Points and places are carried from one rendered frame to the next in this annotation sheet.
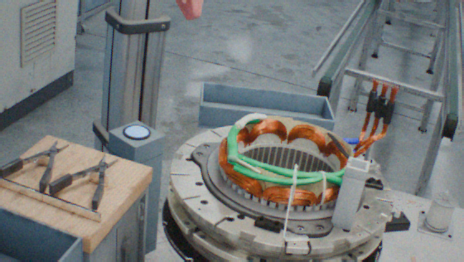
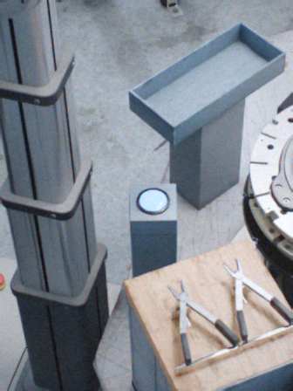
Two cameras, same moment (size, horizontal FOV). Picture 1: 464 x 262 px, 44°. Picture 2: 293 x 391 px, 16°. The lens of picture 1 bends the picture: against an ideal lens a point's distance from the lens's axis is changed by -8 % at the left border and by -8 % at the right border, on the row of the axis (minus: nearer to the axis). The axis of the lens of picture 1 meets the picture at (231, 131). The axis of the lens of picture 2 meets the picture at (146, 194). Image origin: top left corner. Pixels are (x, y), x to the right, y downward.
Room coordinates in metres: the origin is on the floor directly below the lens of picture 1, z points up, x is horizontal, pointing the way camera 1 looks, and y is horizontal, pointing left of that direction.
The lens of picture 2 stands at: (0.13, 0.72, 2.24)
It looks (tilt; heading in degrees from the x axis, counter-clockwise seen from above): 51 degrees down; 325
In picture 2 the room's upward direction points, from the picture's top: 2 degrees counter-clockwise
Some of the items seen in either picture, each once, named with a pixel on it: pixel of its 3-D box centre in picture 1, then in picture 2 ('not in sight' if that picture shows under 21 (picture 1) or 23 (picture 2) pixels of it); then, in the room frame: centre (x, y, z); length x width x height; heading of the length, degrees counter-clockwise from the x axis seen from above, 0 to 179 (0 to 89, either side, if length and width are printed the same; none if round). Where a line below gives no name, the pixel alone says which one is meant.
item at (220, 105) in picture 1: (256, 166); (206, 131); (1.06, -0.06, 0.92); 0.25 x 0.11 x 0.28; 95
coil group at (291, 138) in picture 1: (307, 138); not in sight; (0.81, -0.11, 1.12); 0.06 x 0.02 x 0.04; 74
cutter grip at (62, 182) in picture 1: (60, 183); (241, 325); (0.65, 0.21, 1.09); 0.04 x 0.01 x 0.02; 151
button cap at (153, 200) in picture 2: (137, 133); (153, 201); (0.92, 0.16, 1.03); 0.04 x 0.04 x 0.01
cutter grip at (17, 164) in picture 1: (11, 167); (186, 348); (0.67, 0.29, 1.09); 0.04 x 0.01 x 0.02; 152
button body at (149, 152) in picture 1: (133, 194); (153, 251); (0.92, 0.16, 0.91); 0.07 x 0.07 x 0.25; 54
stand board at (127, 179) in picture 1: (65, 187); (216, 319); (0.69, 0.22, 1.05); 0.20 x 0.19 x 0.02; 166
